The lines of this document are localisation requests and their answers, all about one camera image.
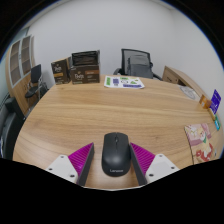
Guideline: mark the round grey white disc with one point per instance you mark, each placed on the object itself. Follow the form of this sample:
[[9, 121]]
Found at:
[[189, 92]]

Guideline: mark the wooden shelf cabinet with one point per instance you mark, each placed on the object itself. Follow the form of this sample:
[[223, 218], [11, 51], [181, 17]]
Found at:
[[15, 78]]

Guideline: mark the large open brown carton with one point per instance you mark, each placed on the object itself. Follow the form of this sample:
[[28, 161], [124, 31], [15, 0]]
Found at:
[[85, 75]]

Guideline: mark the small orange box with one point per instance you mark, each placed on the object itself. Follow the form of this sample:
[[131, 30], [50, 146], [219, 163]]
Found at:
[[205, 101]]

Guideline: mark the purple packet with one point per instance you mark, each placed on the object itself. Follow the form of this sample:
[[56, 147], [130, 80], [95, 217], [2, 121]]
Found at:
[[215, 101]]

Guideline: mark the black computer mouse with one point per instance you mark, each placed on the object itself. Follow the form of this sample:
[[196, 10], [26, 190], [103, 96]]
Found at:
[[116, 155]]

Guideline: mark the white printed sheet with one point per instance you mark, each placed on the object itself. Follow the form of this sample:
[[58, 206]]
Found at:
[[124, 82]]

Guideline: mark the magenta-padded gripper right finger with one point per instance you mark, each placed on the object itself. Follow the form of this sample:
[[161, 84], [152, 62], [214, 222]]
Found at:
[[158, 166]]

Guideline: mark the green and blue small pack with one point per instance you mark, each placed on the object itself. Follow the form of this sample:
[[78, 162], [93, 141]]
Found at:
[[217, 122]]

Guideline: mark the grey backpack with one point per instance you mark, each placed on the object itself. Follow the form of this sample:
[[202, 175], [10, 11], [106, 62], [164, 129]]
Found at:
[[139, 66]]

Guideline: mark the cartoon print mouse pad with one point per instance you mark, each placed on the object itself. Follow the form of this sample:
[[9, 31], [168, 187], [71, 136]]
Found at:
[[200, 143]]

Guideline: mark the small brown carton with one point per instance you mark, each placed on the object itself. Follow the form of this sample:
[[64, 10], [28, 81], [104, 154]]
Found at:
[[60, 71]]

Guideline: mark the flat tan box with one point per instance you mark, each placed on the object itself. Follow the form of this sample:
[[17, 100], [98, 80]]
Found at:
[[212, 114]]

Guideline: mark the black visitor chair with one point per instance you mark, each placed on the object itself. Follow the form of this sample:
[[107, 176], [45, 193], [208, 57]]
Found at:
[[35, 75]]

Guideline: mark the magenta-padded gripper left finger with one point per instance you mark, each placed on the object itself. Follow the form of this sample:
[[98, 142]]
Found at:
[[65, 168]]

